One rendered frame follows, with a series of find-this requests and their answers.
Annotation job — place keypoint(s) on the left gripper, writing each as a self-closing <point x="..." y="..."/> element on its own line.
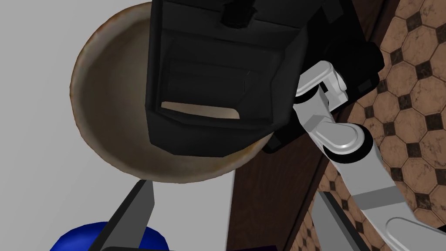
<point x="223" y="62"/>

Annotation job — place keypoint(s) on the beige bowl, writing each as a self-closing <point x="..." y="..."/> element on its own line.
<point x="111" y="115"/>

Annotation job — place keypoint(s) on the blue round object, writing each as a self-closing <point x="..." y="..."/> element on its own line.
<point x="73" y="240"/>

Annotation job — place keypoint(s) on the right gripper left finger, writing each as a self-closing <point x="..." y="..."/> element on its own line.
<point x="130" y="219"/>

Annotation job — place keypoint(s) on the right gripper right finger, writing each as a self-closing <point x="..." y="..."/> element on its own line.
<point x="332" y="226"/>

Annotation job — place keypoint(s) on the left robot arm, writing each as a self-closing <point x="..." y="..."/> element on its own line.
<point x="369" y="181"/>

